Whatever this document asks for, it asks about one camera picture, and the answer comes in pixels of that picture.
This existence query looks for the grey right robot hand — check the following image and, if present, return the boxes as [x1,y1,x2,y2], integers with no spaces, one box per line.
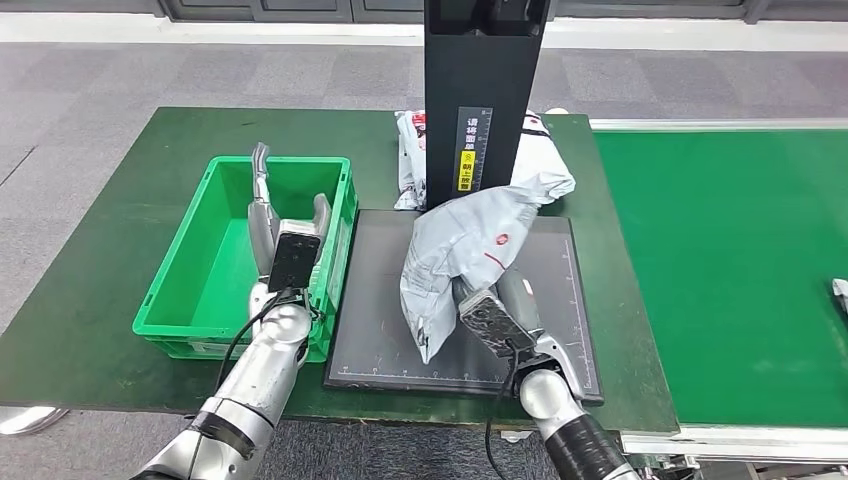
[493,269,546,338]

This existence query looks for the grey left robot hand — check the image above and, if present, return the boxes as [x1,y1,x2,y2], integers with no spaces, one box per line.
[248,142,333,278]

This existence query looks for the grey parcel bag small logo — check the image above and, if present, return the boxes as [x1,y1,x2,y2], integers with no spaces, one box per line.
[399,185,539,364]

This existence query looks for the white parcel bag red print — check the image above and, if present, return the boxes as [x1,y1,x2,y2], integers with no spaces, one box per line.
[394,109,576,212]

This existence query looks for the green conveyor belt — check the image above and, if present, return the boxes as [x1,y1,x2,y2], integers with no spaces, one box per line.
[594,129,848,429]

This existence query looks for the black inbound scanning machine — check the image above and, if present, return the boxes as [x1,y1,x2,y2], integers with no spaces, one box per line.
[324,0,604,407]

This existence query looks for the green plastic crate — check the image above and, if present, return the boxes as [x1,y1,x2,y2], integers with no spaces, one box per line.
[132,156,359,364]

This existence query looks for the shiny metal foot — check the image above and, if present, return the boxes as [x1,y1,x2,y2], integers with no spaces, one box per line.
[0,407,70,437]

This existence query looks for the speckled right wrist camera box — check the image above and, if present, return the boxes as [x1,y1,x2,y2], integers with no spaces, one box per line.
[458,289,537,359]

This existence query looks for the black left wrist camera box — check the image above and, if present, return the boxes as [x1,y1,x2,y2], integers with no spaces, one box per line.
[268,220,323,293]

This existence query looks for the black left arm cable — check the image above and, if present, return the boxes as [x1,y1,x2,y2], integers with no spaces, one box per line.
[215,288,296,399]

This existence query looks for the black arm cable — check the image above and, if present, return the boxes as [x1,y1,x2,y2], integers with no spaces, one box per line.
[215,288,296,399]
[485,351,521,480]

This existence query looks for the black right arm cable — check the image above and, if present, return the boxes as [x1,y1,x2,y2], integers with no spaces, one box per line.
[485,351,521,480]

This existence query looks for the aluminium conveyor frame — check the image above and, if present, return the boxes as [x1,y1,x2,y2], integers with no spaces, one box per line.
[589,117,848,465]

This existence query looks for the grey glass partition frame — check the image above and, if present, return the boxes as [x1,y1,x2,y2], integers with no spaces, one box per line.
[0,0,848,24]

